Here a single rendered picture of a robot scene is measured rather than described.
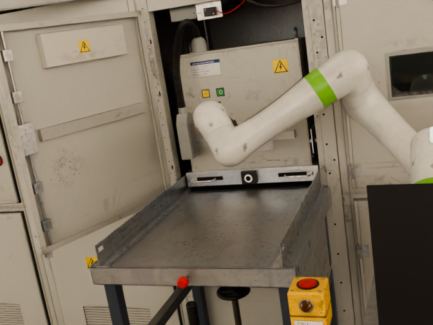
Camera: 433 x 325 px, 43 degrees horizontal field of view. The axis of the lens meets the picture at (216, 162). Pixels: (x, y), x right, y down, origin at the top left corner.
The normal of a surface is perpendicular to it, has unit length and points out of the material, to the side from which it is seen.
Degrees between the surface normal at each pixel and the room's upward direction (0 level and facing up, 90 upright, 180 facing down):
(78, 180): 90
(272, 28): 90
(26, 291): 90
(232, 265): 0
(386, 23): 90
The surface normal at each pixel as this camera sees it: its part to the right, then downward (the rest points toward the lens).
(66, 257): -0.32, 0.26
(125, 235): 0.94, -0.06
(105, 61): 0.76, 0.04
